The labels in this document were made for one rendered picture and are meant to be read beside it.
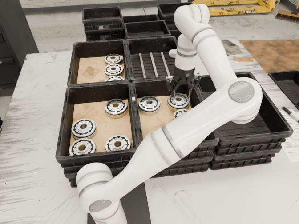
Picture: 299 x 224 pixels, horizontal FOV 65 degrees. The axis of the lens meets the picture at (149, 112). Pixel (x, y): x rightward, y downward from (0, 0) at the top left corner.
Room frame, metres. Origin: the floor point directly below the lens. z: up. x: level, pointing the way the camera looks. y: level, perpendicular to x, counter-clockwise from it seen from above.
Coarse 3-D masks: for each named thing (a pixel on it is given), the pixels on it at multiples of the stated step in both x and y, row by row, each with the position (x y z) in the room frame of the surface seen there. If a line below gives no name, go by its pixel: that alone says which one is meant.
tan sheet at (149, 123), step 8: (160, 96) 0.87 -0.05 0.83; (168, 96) 0.87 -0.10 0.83; (160, 112) 0.76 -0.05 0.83; (168, 112) 0.76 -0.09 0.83; (144, 120) 0.71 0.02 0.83; (152, 120) 0.71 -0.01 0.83; (160, 120) 0.71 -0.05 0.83; (168, 120) 0.71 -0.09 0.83; (144, 128) 0.66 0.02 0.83; (152, 128) 0.66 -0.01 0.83; (144, 136) 0.62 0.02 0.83
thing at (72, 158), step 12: (96, 84) 0.84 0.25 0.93; (108, 84) 0.84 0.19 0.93; (120, 84) 0.85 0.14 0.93; (132, 96) 0.76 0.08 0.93; (132, 108) 0.70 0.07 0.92; (60, 132) 0.56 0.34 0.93; (60, 144) 0.50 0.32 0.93; (60, 156) 0.45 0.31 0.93; (72, 156) 0.45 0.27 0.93; (84, 156) 0.45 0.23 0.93; (96, 156) 0.45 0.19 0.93; (108, 156) 0.46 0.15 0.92; (120, 156) 0.47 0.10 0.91
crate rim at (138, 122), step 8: (144, 80) 0.88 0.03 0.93; (152, 80) 0.88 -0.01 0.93; (160, 80) 0.88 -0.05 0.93; (192, 80) 0.88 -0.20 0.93; (136, 96) 0.76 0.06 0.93; (200, 96) 0.77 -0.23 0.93; (136, 104) 0.71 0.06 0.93; (136, 112) 0.67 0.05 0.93; (216, 136) 0.54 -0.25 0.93; (200, 144) 0.51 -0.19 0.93; (208, 144) 0.51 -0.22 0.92; (216, 144) 0.52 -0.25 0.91
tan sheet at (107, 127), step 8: (80, 104) 0.81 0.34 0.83; (88, 104) 0.81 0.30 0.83; (96, 104) 0.81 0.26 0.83; (104, 104) 0.81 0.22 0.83; (128, 104) 0.81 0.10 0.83; (80, 112) 0.76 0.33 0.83; (88, 112) 0.76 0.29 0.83; (96, 112) 0.76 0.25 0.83; (104, 112) 0.76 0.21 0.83; (128, 112) 0.76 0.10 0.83; (96, 120) 0.71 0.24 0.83; (104, 120) 0.71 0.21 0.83; (112, 120) 0.71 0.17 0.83; (120, 120) 0.71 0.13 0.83; (128, 120) 0.71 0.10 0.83; (104, 128) 0.66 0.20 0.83; (112, 128) 0.66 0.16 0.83; (120, 128) 0.66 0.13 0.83; (128, 128) 0.66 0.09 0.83; (72, 136) 0.61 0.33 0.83; (96, 136) 0.62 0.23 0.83; (104, 136) 0.62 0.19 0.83; (128, 136) 0.62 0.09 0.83; (96, 144) 0.57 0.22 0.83; (104, 144) 0.57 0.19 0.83
